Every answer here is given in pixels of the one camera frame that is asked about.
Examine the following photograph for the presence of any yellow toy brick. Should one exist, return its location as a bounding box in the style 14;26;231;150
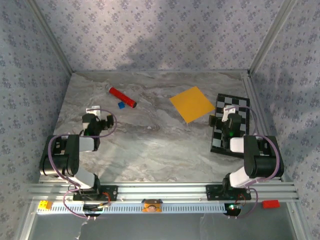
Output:
37;200;54;210

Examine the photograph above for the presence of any narrow aluminium extrusion rail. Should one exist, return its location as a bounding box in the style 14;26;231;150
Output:
241;74;286;182

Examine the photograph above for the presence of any aluminium frame post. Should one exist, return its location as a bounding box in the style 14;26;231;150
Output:
248;0;299;75

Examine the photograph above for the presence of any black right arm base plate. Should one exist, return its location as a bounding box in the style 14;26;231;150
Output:
205;184;252;202

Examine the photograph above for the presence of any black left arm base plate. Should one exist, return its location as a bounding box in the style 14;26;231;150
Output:
72;184;119;202

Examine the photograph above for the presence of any wide aluminium mounting rail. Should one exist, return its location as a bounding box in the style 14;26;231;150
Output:
27;181;300;203

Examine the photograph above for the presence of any black and grey checkerboard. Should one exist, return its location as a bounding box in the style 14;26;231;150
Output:
209;93;251;159

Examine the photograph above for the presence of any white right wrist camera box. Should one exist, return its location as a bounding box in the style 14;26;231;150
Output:
221;104;236;123

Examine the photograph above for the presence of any black round controller board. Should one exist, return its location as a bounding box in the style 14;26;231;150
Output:
82;202;112;219
223;202;243;218

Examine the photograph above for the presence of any orange-yellow square paper sheet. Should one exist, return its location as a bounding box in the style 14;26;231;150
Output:
168;86;217;125

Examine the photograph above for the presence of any red toy brick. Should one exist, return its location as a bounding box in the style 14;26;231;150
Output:
261;199;281;209

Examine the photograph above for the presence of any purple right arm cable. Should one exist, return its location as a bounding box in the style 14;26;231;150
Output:
226;105;280;220

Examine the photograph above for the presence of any orange cartoon face figure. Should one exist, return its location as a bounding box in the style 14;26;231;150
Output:
141;198;163;214

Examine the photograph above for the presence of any red glitter tube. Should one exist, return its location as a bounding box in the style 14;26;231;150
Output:
107;85;138;109

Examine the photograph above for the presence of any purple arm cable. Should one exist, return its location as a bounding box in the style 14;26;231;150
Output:
226;105;280;220
48;109;118;220

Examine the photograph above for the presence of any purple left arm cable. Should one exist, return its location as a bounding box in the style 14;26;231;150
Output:
48;109;118;220

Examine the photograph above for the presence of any white slotted cable duct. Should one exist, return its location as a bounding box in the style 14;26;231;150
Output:
36;201;227;215

